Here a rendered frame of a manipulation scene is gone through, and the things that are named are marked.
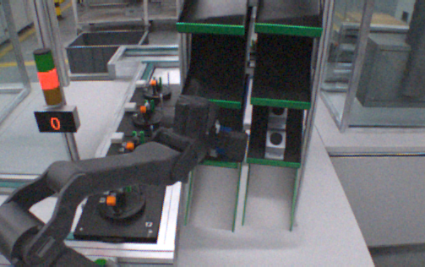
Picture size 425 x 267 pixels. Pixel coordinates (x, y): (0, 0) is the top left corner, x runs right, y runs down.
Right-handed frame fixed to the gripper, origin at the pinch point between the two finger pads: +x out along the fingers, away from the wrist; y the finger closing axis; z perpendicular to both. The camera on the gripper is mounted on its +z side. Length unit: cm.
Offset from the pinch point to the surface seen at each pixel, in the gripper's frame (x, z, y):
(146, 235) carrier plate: 2.5, -33.8, 13.7
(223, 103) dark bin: -1.2, 7.2, -2.5
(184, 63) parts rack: 6.5, 12.9, 9.8
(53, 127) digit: 8, -12, 49
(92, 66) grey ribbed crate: 170, -25, 146
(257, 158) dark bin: 6.4, -6.0, -11.0
